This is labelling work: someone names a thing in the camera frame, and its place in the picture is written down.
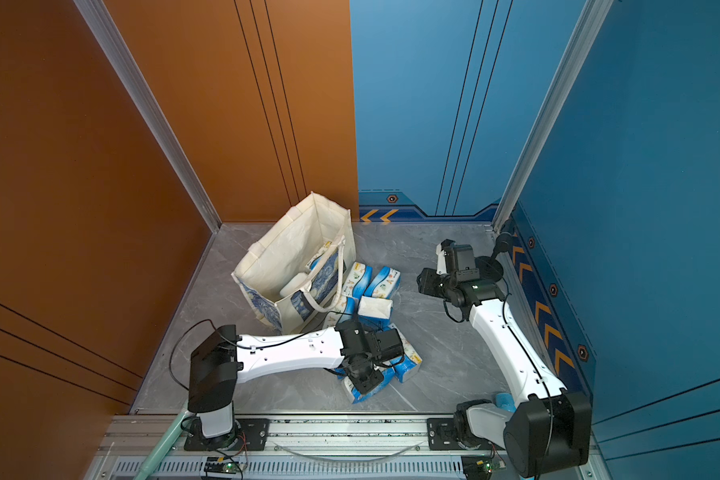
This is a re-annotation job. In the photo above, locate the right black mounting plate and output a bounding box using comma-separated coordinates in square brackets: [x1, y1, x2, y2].
[426, 417, 505, 453]

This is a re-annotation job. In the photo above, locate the circuit board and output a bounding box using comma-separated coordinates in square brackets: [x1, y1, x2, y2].
[461, 456, 506, 480]
[202, 456, 244, 479]

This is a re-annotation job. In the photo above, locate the white-topped tissue pack centre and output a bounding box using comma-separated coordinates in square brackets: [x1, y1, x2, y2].
[358, 296, 393, 328]

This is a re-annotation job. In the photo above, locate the green hose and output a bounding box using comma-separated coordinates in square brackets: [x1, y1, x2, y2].
[128, 407, 193, 480]

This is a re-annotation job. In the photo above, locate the cream canvas bag blue print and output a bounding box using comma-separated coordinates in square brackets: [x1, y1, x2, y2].
[232, 192, 356, 333]

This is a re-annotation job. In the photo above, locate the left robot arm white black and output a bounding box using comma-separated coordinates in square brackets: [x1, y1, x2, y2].
[187, 321, 403, 450]

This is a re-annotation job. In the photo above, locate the left circuit board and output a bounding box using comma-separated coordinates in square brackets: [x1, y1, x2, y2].
[202, 456, 244, 479]

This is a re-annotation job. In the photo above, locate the black mounting plate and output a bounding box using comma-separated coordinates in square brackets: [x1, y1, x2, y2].
[181, 417, 270, 452]
[426, 417, 505, 453]

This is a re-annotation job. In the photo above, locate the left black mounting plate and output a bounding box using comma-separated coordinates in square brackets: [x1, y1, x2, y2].
[181, 417, 270, 452]

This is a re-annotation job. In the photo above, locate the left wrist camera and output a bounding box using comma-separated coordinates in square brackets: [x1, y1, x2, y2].
[365, 329, 404, 367]

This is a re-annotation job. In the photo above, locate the blue tissue pack column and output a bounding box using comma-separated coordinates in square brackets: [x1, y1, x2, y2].
[306, 241, 332, 271]

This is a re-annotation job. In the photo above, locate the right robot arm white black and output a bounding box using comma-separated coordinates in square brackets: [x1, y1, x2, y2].
[417, 268, 592, 478]

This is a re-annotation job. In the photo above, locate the right circuit board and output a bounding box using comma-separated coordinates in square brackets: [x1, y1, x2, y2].
[461, 456, 506, 480]

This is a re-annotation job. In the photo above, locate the blue tissue pack frontmost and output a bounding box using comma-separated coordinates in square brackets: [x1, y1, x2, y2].
[339, 368, 395, 404]

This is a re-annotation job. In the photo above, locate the black round stand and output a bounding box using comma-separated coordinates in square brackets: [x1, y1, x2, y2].
[475, 232, 514, 282]

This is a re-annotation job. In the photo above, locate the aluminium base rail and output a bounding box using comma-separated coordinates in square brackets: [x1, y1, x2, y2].
[95, 412, 508, 460]

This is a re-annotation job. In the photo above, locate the Vinda cartoon tissue pack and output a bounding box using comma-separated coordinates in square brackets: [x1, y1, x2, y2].
[279, 272, 309, 298]

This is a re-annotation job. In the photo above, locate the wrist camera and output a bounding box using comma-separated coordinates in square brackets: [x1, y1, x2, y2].
[365, 329, 404, 367]
[436, 239, 480, 284]

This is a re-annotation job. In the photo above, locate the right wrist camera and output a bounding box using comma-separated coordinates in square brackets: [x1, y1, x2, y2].
[436, 239, 480, 284]

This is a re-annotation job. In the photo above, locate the blue tissue pack beside bag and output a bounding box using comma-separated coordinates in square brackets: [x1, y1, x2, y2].
[323, 296, 356, 328]

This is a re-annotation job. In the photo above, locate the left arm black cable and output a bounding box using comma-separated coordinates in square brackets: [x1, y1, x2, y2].
[167, 317, 349, 394]

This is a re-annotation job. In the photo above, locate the blue tissue pack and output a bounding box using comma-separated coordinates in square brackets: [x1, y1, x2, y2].
[342, 262, 373, 300]
[390, 323, 423, 383]
[323, 296, 356, 328]
[364, 267, 401, 299]

